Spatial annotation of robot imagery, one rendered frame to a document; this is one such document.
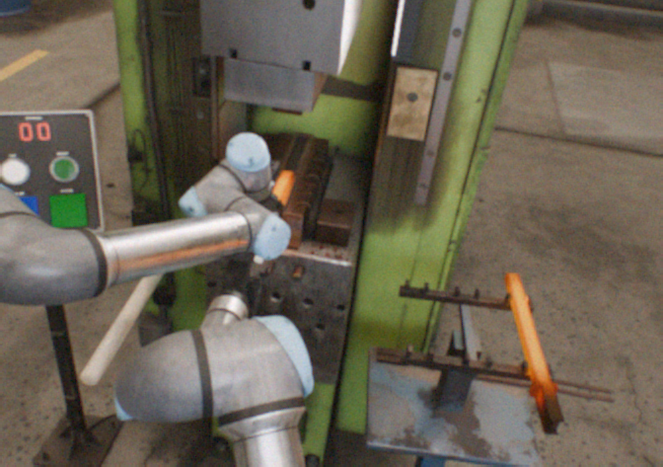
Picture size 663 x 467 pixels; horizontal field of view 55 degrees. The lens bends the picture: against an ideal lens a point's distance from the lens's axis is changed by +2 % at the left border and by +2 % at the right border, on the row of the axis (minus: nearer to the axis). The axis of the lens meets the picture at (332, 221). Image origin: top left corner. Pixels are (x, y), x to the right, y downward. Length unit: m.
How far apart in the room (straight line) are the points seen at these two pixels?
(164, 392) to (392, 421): 0.82
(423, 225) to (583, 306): 1.57
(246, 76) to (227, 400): 0.78
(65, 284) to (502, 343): 2.19
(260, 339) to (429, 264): 1.00
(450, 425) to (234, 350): 0.85
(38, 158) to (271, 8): 0.62
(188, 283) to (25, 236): 1.16
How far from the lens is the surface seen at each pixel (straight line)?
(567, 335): 2.97
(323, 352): 1.76
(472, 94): 1.53
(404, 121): 1.52
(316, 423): 2.00
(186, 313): 2.07
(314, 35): 1.34
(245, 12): 1.36
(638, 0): 7.63
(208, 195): 1.15
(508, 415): 1.65
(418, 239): 1.72
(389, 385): 1.62
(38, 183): 1.57
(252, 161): 1.16
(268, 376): 0.83
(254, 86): 1.41
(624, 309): 3.24
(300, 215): 1.55
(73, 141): 1.56
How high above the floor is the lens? 1.87
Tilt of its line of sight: 35 degrees down
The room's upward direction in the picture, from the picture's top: 7 degrees clockwise
